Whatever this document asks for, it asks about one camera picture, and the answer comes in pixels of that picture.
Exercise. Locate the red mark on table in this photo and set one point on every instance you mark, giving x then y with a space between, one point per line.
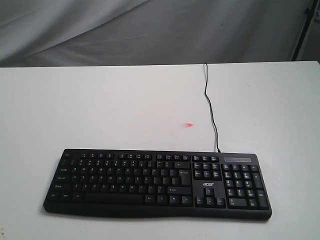
187 125

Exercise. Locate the black tripod stand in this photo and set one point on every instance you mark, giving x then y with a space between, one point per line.
309 15

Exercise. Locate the black acer keyboard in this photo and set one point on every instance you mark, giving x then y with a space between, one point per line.
153 183

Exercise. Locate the grey backdrop cloth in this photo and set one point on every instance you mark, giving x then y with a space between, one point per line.
63 33

